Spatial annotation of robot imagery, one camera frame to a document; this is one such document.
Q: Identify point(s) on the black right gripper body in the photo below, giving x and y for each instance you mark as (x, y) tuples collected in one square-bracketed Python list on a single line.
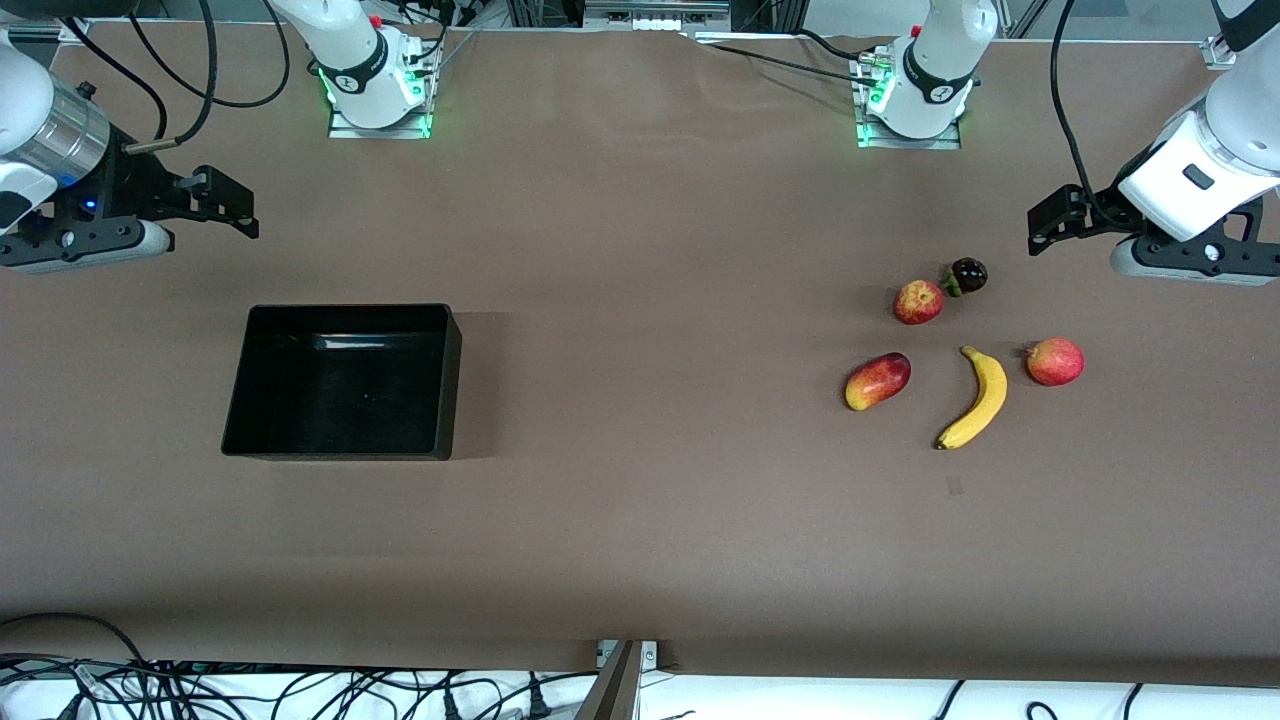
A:
[(128, 187)]

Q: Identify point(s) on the red yellow apple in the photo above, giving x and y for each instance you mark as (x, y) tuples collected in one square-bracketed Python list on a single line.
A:
[(918, 302)]

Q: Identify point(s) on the yellow banana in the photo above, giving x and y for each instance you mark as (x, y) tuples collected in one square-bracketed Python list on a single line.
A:
[(988, 390)]

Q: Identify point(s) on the black plastic box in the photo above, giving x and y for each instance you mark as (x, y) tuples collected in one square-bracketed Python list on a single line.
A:
[(340, 390)]

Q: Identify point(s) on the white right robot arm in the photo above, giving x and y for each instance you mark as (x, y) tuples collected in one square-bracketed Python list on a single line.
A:
[(350, 45)]

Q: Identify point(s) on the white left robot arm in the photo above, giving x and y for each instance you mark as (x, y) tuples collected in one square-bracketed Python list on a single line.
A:
[(935, 60)]

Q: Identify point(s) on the dark purple mangosteen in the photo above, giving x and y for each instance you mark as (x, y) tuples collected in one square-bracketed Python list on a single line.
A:
[(968, 275)]

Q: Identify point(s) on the red round pomegranate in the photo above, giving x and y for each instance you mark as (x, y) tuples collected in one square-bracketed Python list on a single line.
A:
[(1055, 362)]

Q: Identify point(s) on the red yellow mango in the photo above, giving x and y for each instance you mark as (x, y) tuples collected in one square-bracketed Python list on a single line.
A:
[(878, 381)]

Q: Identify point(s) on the silver metal device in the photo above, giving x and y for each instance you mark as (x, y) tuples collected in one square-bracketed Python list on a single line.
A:
[(655, 20)]

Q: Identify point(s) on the brown table cover sheet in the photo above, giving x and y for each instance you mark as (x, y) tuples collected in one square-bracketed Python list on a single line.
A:
[(640, 520)]

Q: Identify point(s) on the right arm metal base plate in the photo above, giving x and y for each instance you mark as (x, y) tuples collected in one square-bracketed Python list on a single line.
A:
[(345, 130)]

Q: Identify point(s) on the silver corner bracket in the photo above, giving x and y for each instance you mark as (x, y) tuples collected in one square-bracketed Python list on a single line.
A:
[(1215, 55)]

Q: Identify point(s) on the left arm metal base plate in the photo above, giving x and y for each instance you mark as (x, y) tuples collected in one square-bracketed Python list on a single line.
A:
[(875, 142)]

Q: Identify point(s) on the small silver metal bracket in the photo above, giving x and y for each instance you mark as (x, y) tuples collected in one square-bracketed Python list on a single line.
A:
[(650, 655)]

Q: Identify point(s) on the dark slanted post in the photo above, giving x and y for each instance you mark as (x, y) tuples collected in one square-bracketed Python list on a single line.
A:
[(612, 690)]

